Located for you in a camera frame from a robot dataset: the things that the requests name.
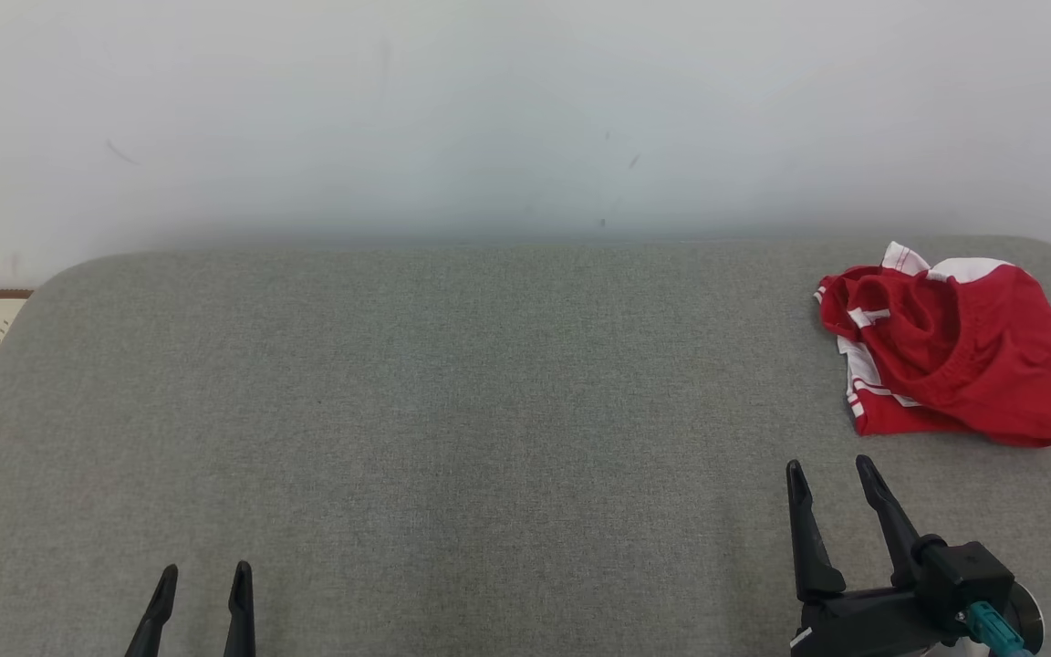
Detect black cable with teal plug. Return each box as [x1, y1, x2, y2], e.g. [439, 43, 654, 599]
[963, 602, 1033, 657]

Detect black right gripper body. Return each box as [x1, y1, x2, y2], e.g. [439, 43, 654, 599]
[790, 586, 946, 657]

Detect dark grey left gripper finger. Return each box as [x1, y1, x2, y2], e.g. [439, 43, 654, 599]
[223, 561, 255, 657]
[124, 564, 179, 657]

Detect red jersey with number 23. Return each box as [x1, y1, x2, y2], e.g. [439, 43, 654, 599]
[840, 336, 1051, 448]

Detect red shorts with white stripe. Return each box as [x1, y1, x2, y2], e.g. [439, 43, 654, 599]
[815, 241, 1051, 445]

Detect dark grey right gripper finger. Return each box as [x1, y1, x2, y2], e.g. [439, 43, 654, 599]
[856, 454, 921, 587]
[786, 459, 846, 603]

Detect grey fabric sofa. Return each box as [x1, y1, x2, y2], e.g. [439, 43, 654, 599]
[0, 235, 1051, 657]

